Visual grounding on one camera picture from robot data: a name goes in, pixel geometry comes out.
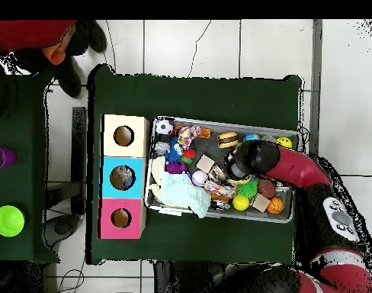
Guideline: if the small colourful fabric toy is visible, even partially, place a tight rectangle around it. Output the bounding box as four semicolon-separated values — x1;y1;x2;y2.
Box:
176;124;204;151

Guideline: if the mint green cloth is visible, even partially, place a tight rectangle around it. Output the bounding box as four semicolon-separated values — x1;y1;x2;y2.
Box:
156;172;211;220

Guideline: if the colourful printed packet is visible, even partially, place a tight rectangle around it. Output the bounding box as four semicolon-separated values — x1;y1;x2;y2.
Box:
204;179;237;201

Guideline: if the clear mesh bin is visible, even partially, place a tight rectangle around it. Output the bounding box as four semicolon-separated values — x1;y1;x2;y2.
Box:
145;115;301;225

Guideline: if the wooden box with three holes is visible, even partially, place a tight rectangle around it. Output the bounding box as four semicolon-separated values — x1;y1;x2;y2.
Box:
99;113;150;240

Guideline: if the small wooden block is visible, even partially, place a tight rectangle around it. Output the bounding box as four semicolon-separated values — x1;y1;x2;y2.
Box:
195;153;216;174

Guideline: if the small white baseball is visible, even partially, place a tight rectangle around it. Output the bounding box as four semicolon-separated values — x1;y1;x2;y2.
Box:
191;169;209;187

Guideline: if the small soccer ball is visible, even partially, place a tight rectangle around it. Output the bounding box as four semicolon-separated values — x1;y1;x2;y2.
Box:
155;118;175;137

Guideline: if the brown burger toy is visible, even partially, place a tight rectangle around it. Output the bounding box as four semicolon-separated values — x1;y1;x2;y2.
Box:
217;130;240;150

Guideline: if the plain yellow ball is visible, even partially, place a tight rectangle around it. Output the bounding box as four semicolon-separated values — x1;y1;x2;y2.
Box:
231;193;251;212

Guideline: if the small orange basketball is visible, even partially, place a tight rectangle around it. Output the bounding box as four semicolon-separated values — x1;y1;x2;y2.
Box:
266;196;286;215

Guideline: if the yellow smiley ball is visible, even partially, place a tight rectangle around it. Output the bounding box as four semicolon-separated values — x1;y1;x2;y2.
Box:
276;135;293;150

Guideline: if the purple cup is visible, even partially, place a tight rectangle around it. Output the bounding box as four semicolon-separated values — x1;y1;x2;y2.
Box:
0;146;18;171

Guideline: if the person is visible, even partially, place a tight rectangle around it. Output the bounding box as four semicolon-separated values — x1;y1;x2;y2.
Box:
0;19;108;100

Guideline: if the black cable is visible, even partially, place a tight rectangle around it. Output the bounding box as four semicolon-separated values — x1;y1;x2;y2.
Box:
341;172;372;181

